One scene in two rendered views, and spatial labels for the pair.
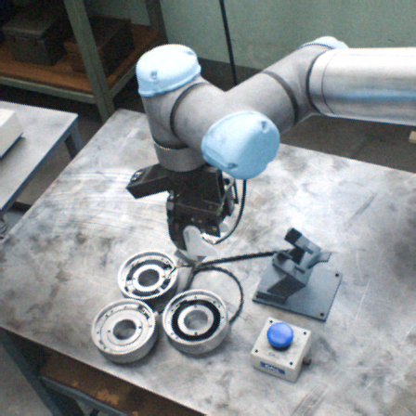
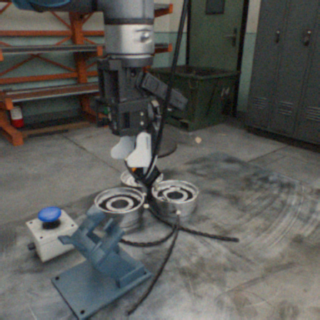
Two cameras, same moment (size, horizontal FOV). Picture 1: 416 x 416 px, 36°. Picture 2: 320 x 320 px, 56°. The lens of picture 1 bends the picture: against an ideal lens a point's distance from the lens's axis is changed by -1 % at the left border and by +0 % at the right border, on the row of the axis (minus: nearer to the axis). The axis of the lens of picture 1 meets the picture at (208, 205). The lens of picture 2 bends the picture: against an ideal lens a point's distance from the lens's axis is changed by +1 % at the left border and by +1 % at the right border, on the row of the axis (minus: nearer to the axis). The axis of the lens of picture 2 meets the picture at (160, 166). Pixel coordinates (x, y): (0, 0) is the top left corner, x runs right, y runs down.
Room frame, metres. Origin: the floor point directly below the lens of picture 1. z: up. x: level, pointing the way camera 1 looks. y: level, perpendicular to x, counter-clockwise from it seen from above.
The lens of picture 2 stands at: (0.83, -0.45, 1.17)
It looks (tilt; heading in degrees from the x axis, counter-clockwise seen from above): 25 degrees down; 107
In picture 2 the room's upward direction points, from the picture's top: straight up
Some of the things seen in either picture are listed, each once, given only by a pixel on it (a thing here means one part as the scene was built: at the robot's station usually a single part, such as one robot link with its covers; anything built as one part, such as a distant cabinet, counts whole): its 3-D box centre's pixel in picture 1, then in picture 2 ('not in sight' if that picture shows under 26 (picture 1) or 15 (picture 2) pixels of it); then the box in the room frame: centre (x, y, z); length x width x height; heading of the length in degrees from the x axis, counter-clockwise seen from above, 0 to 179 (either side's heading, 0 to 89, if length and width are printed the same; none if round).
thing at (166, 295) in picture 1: (149, 280); (174, 198); (0.69, 0.13, 0.82); 0.10 x 0.10 x 0.04
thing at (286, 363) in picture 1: (284, 350); (50, 234); (0.51, -0.07, 0.82); 0.08 x 0.07 x 0.05; 55
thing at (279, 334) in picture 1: (280, 340); (51, 221); (0.51, -0.07, 0.85); 0.04 x 0.04 x 0.05
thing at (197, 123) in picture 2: not in sight; (190, 96); (0.07, 3.55, 0.35); 1.04 x 0.74 x 0.70; 145
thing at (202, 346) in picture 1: (196, 322); (120, 207); (0.59, 0.06, 0.82); 0.10 x 0.10 x 0.04
